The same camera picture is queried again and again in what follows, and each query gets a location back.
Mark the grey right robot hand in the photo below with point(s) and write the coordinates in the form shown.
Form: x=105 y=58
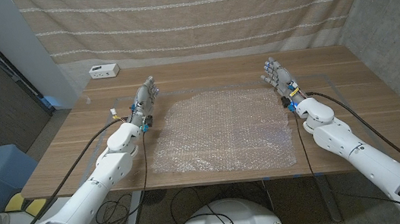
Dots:
x=284 y=78

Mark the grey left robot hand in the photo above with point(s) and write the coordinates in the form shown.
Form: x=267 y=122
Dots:
x=145 y=99

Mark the clear bubble wrap sheet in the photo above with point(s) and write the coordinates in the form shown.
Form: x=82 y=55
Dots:
x=221 y=132

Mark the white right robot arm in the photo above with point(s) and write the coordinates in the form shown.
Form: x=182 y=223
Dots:
x=362 y=157

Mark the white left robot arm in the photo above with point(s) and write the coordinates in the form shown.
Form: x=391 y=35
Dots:
x=91 y=190

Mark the white power strip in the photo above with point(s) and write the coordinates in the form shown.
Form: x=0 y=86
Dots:
x=104 y=71

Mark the beige striped fabric backdrop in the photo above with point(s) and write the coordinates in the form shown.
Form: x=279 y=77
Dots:
x=192 y=17

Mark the black round floor grille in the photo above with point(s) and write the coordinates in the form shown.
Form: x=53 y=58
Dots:
x=154 y=196

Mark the grey metal table leg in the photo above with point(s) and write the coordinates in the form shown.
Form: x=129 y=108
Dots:
x=327 y=197
x=134 y=212

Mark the white robot torso base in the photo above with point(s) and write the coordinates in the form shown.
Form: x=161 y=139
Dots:
x=232 y=215

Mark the yellow foam pad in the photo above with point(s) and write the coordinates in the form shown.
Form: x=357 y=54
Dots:
x=14 y=203
x=36 y=207

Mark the small blue wall object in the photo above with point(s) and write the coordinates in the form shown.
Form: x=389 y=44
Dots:
x=53 y=102

